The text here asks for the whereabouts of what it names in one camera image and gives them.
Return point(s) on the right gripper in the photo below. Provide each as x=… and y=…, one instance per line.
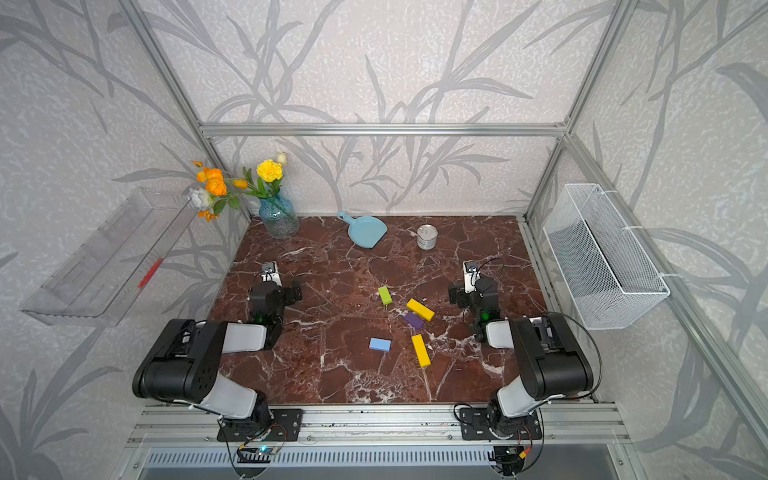
x=458, y=290

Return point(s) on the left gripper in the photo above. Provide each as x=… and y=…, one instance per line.
x=287, y=293

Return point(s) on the yellow block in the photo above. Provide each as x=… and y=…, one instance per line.
x=420, y=310
x=421, y=351

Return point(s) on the purple block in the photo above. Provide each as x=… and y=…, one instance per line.
x=415, y=321

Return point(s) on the lime green block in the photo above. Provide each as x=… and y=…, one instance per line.
x=385, y=295

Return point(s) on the light blue block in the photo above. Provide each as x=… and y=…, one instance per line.
x=378, y=344

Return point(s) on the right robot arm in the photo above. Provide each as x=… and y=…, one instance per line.
x=551, y=362

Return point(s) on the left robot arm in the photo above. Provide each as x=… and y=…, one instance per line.
x=182, y=365

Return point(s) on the blue glass vase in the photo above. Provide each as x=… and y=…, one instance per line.
x=279, y=217

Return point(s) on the small metal can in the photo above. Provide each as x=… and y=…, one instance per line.
x=427, y=236

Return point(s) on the orange yellow flower bouquet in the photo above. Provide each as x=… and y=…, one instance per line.
x=218, y=191

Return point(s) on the light blue dustpan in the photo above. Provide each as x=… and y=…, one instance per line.
x=364, y=231

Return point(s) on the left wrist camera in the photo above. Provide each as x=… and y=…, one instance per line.
x=271, y=276

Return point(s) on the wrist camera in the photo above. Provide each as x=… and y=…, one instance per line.
x=470, y=279
x=271, y=276

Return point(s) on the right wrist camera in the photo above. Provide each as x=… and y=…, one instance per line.
x=470, y=279

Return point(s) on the white wire basket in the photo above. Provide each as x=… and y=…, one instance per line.
x=609, y=275

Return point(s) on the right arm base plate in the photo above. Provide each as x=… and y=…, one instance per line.
x=487, y=424

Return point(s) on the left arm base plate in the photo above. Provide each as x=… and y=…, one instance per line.
x=280, y=425

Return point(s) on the clear plastic wall tray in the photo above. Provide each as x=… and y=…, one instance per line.
x=98, y=284

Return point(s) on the aluminium front rail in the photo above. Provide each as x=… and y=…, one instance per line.
x=385, y=424

